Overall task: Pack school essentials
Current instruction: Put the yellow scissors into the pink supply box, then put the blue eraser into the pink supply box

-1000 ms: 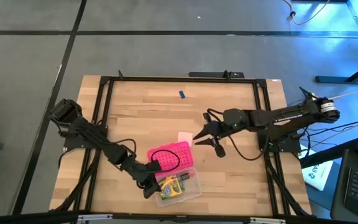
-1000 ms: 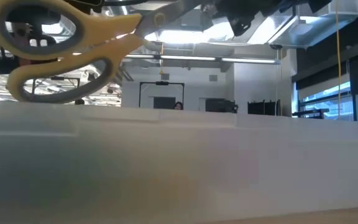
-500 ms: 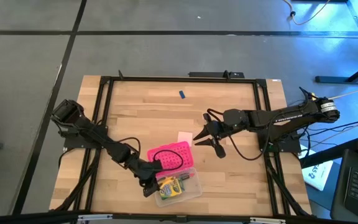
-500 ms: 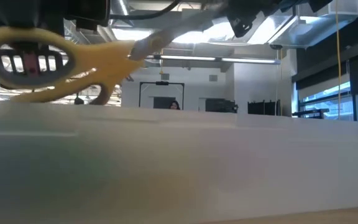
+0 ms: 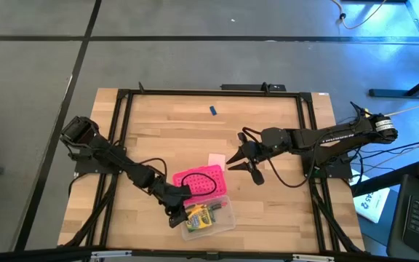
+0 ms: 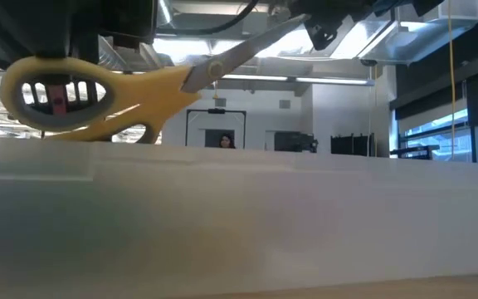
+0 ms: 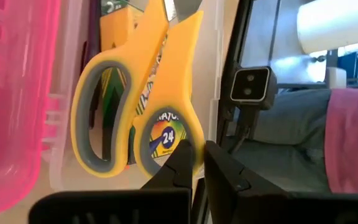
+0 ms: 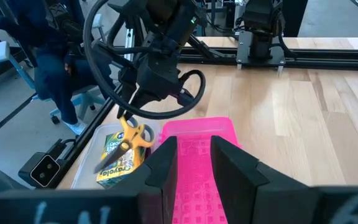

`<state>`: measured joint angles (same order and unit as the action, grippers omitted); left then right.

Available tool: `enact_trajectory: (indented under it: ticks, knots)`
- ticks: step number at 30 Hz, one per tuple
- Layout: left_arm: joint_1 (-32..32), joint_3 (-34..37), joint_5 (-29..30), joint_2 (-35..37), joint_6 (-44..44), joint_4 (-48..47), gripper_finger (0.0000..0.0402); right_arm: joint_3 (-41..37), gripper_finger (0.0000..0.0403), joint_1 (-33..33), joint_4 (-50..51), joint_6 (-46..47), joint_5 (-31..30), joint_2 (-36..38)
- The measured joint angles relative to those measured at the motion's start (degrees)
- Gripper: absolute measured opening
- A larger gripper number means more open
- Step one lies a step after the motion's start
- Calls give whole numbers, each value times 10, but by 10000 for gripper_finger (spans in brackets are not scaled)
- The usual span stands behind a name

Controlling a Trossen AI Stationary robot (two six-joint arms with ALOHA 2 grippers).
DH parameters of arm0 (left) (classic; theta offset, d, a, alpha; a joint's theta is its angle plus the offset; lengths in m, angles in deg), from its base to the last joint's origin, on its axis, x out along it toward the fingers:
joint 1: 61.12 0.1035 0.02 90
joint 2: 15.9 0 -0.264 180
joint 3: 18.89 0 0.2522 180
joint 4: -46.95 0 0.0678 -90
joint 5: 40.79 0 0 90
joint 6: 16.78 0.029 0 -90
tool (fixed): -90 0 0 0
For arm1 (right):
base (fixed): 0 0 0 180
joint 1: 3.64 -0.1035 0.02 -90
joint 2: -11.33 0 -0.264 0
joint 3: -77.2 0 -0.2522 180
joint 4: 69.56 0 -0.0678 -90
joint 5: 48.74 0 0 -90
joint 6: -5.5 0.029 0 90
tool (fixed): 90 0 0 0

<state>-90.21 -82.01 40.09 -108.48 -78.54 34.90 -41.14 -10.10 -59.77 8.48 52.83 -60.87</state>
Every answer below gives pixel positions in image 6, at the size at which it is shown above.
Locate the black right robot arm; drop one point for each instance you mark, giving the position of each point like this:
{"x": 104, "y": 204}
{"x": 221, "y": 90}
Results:
{"x": 427, "y": 6}

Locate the pink-lidded clear pencil case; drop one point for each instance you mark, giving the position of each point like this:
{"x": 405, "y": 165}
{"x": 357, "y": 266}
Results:
{"x": 239, "y": 228}

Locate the black station frame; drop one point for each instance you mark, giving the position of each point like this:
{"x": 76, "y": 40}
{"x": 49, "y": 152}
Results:
{"x": 216, "y": 111}

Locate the black perforated cart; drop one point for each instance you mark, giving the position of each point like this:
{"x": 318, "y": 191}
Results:
{"x": 413, "y": 151}

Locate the black machine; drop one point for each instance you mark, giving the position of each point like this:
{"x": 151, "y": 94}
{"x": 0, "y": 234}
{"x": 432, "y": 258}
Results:
{"x": 293, "y": 142}

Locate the rectangular silver air duct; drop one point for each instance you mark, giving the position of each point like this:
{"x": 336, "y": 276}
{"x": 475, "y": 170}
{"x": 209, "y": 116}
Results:
{"x": 409, "y": 41}

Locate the person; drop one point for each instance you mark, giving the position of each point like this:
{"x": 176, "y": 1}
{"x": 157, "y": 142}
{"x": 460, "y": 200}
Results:
{"x": 226, "y": 142}

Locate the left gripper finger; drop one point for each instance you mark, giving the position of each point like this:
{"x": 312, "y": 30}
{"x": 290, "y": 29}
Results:
{"x": 62, "y": 78}

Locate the ceiling light strip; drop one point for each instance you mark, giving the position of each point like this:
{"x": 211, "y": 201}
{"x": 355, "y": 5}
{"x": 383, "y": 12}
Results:
{"x": 330, "y": 80}

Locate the black panels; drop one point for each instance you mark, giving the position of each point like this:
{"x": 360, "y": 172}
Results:
{"x": 351, "y": 146}

